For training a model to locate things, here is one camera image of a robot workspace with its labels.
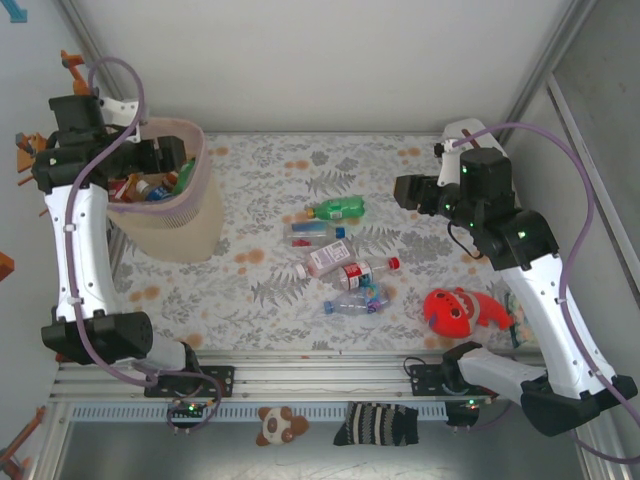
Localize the pink mesh bin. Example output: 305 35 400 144
102 116 226 264

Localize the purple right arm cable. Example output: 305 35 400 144
449 122 640 464

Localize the green bottle yellow cap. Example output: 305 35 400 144
305 196 367 221

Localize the red shark plush toy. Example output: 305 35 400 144
423 287 515 339

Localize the aluminium frame post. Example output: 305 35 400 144
58 0 137 119
498 0 599 144

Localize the clear bottle colourful label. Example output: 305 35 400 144
322 282 396 317

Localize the slotted grey cable duct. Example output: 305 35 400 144
69 402 451 423

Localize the bottle pink purple label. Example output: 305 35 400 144
294 238 357 279

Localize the small circuit board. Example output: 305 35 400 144
166 398 207 427
443 399 484 429

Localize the floral tablecloth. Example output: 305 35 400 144
112 131 524 354

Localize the clear bottle red cap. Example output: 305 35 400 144
335 257 402 291

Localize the black white striped sock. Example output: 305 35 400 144
333 401 420 448

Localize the pastel patterned cloth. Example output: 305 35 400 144
503 292 536 350

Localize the brown white panda plush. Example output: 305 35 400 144
255 405 311 448

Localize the orange curved wall model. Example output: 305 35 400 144
13 131 51 189

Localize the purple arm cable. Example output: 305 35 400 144
449 122 640 464
67 56 224 434

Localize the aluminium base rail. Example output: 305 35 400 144
48 348 601 402

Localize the white pink tissue box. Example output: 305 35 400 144
440 118 506 166

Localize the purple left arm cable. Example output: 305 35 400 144
67 56 224 434

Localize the clear bottle blue cap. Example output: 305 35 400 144
283 220 347 249

